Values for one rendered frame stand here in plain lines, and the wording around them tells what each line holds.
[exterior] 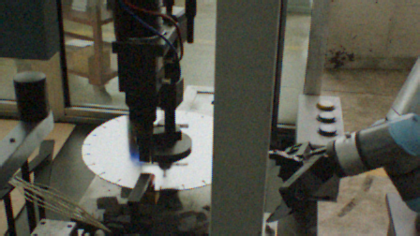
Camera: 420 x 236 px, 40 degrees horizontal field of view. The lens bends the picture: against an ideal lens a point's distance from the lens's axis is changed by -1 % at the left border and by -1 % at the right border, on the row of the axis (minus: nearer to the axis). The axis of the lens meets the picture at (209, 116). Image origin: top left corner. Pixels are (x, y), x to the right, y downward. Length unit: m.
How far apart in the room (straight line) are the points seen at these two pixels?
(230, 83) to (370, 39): 3.95
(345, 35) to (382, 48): 0.30
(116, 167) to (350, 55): 3.33
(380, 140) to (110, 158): 0.50
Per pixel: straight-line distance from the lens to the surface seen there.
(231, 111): 0.40
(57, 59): 1.69
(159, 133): 1.07
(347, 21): 4.24
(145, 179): 1.02
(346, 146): 1.06
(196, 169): 1.11
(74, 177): 1.49
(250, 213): 0.44
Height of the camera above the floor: 1.53
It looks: 26 degrees down
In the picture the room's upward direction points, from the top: 2 degrees clockwise
